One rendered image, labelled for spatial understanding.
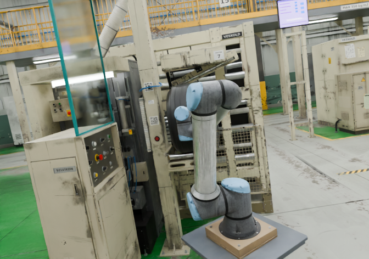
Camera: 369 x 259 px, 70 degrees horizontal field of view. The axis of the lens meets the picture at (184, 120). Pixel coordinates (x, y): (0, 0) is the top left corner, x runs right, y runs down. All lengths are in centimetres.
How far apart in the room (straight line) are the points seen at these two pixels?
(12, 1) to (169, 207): 1227
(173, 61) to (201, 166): 142
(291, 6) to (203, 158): 512
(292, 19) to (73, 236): 536
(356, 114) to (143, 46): 490
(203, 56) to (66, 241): 178
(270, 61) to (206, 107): 1120
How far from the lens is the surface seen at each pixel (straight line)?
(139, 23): 232
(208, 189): 134
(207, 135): 117
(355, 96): 624
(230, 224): 152
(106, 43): 272
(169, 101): 207
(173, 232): 259
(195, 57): 246
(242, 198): 145
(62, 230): 198
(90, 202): 180
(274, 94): 1221
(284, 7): 602
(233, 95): 114
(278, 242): 159
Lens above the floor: 147
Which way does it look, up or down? 7 degrees down
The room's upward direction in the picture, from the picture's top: 8 degrees counter-clockwise
